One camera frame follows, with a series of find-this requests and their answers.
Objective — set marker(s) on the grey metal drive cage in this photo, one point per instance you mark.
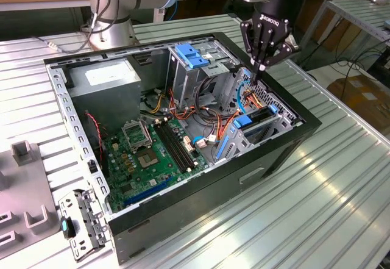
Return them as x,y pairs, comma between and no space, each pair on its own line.
189,83

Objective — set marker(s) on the grey metal disk bay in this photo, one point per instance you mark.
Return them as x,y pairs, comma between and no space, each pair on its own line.
237,144

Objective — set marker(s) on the green motherboard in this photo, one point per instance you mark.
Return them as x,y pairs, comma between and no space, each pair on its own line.
143,177

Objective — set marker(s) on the large cardboard box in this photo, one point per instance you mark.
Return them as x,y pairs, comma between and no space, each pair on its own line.
365,98

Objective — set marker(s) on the metal slat side table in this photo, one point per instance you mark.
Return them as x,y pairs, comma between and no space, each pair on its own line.
359,12

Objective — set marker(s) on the grey part rack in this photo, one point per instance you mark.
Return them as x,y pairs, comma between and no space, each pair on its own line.
27,183

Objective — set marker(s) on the CPU socket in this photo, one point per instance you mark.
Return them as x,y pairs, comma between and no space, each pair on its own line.
147,159

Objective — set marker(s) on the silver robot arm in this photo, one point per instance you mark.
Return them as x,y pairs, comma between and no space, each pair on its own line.
122,12

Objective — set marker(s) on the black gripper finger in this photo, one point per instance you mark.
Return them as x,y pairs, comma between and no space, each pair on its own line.
246,35
286,51

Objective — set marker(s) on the metal slot retainer bracket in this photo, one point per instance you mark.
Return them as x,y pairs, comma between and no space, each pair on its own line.
86,211

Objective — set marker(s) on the black latch with blue face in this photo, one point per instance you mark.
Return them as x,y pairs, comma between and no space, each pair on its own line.
65,227

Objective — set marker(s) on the black RAM slot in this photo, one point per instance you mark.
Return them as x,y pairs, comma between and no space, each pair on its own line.
173,147
177,145
169,148
181,144

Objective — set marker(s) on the blue plastic drive latch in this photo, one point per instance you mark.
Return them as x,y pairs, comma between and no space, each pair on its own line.
189,55

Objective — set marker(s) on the grey power supply box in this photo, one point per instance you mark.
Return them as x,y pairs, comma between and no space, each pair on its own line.
106,98

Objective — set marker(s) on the black open PC case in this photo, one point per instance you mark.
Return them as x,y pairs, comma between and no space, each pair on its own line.
198,202

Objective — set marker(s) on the blue expansion slot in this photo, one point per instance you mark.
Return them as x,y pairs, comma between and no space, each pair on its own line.
149,191

